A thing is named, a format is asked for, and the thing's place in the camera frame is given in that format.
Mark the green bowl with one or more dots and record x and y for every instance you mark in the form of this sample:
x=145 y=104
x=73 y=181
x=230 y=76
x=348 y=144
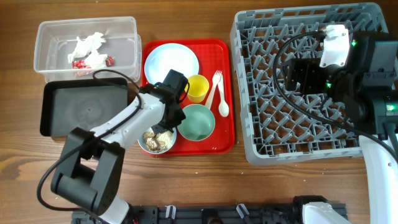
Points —
x=199 y=123

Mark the food scraps and rice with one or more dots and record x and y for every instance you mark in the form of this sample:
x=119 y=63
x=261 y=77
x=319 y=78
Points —
x=158 y=143

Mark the red serving tray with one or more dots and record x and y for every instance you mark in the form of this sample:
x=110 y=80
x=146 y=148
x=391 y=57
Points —
x=212 y=55

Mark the white napkin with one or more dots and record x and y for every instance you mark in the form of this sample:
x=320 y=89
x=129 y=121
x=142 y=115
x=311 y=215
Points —
x=96 y=60
x=84 y=47

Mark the clear plastic bin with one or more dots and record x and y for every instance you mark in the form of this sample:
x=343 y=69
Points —
x=56 y=39

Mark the black plastic tray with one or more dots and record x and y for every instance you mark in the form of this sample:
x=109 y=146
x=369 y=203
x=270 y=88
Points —
x=83 y=103

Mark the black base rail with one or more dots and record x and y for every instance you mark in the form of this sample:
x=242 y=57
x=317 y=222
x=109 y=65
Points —
x=193 y=215

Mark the grey dishwasher rack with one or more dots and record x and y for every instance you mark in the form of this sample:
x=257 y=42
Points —
x=275 y=130

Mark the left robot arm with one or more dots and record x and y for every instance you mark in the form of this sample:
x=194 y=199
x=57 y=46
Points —
x=88 y=171

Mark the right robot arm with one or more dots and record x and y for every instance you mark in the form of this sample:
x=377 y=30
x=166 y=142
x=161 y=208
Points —
x=357 y=70

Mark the pink plastic fork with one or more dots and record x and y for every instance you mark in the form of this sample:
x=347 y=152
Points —
x=215 y=80

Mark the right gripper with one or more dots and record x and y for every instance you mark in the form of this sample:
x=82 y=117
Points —
x=308 y=69

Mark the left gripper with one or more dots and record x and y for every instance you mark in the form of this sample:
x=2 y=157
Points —
x=180 y=114

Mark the yellow plastic cup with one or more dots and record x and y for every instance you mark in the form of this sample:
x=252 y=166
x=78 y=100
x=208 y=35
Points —
x=197 y=88

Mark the red snack wrapper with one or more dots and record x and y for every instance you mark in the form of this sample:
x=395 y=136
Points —
x=80 y=64

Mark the light blue bowl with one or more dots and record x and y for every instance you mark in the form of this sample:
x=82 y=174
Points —
x=143 y=146

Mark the white plastic spoon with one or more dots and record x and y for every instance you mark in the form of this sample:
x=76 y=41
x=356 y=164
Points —
x=223 y=106

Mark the light blue plate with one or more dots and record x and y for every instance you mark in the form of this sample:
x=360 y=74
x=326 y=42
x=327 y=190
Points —
x=168 y=57

